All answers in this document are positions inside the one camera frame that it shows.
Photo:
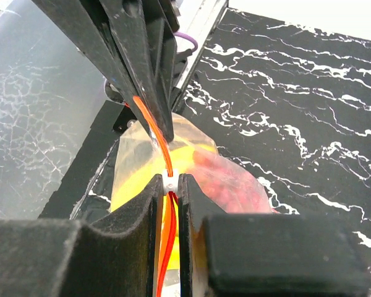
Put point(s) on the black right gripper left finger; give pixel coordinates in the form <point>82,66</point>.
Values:
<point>115,256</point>

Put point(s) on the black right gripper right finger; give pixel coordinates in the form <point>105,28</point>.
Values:
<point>223,254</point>

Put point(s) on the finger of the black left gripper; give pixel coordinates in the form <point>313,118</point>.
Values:
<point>143,32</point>
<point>86,24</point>

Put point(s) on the clear zip top bag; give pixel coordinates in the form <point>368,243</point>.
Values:
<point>138,148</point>

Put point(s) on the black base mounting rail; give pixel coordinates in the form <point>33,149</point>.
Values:
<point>104,132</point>

